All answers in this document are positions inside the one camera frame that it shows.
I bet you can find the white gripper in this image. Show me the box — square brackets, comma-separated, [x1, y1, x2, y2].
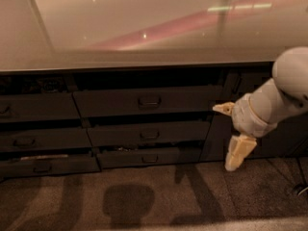
[213, 93, 277, 171]

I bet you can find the dark drawer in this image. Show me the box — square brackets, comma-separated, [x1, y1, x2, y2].
[0, 128, 91, 152]
[97, 147, 201, 168]
[73, 86, 222, 117]
[88, 121, 210, 146]
[0, 93, 79, 122]
[0, 155, 100, 178]

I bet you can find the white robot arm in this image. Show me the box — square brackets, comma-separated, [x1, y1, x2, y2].
[213, 46, 308, 171]

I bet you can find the dark cabinet door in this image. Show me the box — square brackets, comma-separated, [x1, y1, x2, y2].
[200, 70, 308, 161]

